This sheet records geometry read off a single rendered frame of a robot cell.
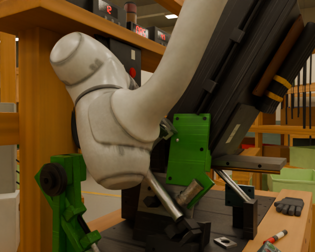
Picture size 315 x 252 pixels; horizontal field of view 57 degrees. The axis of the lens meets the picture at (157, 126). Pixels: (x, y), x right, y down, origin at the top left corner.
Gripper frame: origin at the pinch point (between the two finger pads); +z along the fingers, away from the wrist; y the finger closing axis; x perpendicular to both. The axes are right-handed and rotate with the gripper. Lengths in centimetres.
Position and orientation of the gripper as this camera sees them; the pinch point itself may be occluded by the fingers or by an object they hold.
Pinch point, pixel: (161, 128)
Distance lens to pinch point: 84.8
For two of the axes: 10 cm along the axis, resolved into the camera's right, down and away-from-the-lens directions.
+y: -4.9, -7.0, 5.3
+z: 4.2, 3.4, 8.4
